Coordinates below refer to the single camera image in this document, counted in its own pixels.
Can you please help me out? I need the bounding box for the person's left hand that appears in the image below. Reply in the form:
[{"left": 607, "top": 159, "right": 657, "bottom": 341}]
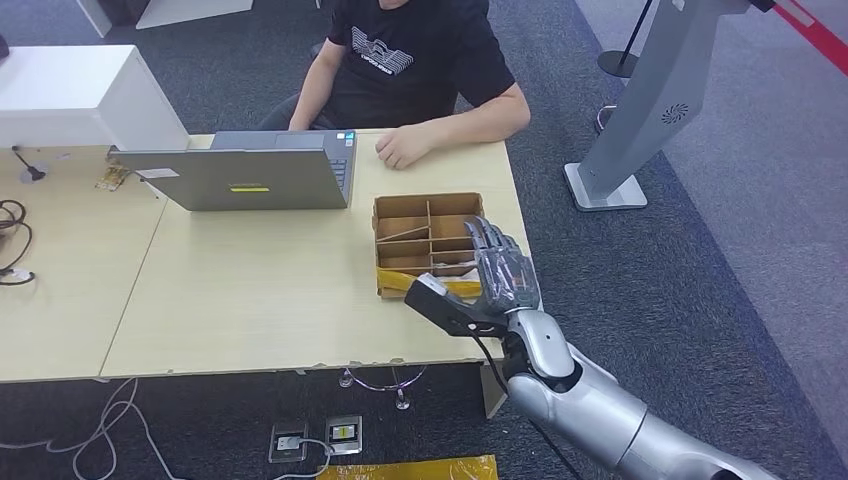
[{"left": 375, "top": 124, "right": 439, "bottom": 171}]

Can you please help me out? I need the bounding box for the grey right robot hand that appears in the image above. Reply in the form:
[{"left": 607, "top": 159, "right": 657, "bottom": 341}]
[{"left": 463, "top": 215, "right": 543, "bottom": 317}]

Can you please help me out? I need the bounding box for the person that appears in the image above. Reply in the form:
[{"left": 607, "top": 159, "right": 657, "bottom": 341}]
[{"left": 254, "top": 0, "right": 533, "bottom": 171}]

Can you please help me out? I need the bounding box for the yellow patterned card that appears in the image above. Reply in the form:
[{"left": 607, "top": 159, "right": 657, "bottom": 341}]
[{"left": 93, "top": 164, "right": 132, "bottom": 193}]

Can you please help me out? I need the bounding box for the white crumpled paper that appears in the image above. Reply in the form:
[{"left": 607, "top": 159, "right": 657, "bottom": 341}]
[{"left": 430, "top": 263, "right": 480, "bottom": 283}]

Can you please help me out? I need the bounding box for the cardboard divider box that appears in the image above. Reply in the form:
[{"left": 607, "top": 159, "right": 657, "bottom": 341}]
[{"left": 372, "top": 192, "right": 486, "bottom": 301}]

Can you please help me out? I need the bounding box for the beige desk leg panel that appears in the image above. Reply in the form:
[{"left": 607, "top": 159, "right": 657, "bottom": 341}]
[{"left": 479, "top": 360, "right": 510, "bottom": 420}]

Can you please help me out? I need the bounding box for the grey laptop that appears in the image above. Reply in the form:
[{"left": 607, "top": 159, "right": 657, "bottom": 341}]
[{"left": 107, "top": 129, "right": 359, "bottom": 213}]

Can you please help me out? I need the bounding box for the silver floor socket plate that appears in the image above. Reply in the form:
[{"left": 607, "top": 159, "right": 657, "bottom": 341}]
[{"left": 324, "top": 415, "right": 364, "bottom": 457}]

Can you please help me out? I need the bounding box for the grey kiosk stand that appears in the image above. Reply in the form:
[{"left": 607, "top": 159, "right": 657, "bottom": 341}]
[{"left": 563, "top": 0, "right": 776, "bottom": 213}]

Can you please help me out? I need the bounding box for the white furniture base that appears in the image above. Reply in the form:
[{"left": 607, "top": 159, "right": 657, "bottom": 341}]
[{"left": 74, "top": 0, "right": 255, "bottom": 39}]

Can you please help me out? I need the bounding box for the floor socket with plug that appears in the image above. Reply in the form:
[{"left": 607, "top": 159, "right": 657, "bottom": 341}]
[{"left": 268, "top": 423, "right": 310, "bottom": 465}]

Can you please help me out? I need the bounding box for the white cabinet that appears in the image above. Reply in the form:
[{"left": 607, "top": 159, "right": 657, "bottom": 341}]
[{"left": 0, "top": 44, "right": 190, "bottom": 152}]

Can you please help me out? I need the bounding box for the black stalk on grey disc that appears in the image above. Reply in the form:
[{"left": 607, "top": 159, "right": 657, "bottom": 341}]
[{"left": 11, "top": 145, "right": 50, "bottom": 185}]

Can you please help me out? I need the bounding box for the red barrier belt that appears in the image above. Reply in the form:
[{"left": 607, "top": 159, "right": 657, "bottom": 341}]
[{"left": 771, "top": 0, "right": 848, "bottom": 75}]

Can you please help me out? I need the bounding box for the black camera bracket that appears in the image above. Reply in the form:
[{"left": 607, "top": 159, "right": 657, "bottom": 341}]
[{"left": 404, "top": 276, "right": 509, "bottom": 339}]

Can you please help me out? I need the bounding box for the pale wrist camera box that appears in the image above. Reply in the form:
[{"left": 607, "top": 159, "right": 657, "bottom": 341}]
[{"left": 413, "top": 272, "right": 449, "bottom": 299}]

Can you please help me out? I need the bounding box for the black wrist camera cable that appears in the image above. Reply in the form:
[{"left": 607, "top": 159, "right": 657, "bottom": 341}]
[{"left": 465, "top": 329, "right": 586, "bottom": 480}]

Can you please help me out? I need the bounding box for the metal wire foot frame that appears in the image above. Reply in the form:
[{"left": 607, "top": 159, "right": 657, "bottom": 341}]
[{"left": 337, "top": 365, "right": 429, "bottom": 412}]

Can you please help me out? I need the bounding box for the black stanchion post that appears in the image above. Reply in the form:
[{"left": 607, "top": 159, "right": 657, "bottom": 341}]
[{"left": 596, "top": 0, "right": 657, "bottom": 79}]

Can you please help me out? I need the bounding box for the white socket cable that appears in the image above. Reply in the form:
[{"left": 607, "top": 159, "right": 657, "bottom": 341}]
[{"left": 270, "top": 437, "right": 334, "bottom": 480}]

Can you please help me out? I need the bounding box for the black coiled cable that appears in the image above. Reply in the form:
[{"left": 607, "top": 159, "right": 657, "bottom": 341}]
[{"left": 0, "top": 198, "right": 36, "bottom": 287}]

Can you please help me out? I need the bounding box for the white floor cable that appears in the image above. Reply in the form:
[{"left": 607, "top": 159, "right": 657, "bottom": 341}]
[
  {"left": 0, "top": 377, "right": 140, "bottom": 458},
  {"left": 69, "top": 397, "right": 185, "bottom": 480}
]

